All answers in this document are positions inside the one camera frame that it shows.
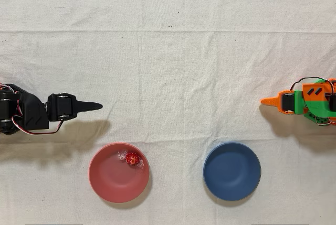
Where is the black arm gripper servo cable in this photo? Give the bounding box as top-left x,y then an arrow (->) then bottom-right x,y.
12,120 -> 65,135

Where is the blue bowl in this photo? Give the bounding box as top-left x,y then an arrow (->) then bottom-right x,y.
203,142 -> 262,201

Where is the white tablecloth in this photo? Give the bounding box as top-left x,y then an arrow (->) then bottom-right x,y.
0,0 -> 336,225

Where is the red bowl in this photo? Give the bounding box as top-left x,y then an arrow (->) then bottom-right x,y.
88,142 -> 151,204

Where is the striped cable along black arm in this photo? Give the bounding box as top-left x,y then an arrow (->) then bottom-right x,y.
0,83 -> 26,121

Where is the orange arm servo cable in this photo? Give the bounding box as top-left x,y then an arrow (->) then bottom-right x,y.
289,77 -> 334,91

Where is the red candy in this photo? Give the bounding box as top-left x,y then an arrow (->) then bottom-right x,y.
117,150 -> 145,169

